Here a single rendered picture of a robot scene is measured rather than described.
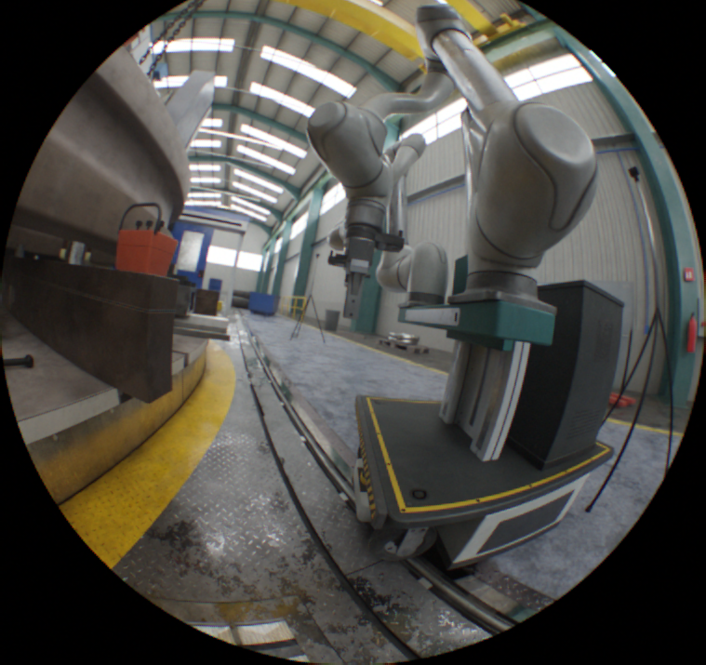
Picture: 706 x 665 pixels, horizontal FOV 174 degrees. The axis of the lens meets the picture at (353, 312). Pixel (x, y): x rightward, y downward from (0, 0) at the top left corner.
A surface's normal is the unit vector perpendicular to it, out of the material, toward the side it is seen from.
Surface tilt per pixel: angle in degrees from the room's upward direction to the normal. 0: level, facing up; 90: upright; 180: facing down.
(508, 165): 120
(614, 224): 90
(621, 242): 90
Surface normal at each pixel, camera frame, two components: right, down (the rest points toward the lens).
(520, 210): -0.63, 0.77
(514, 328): 0.04, 0.00
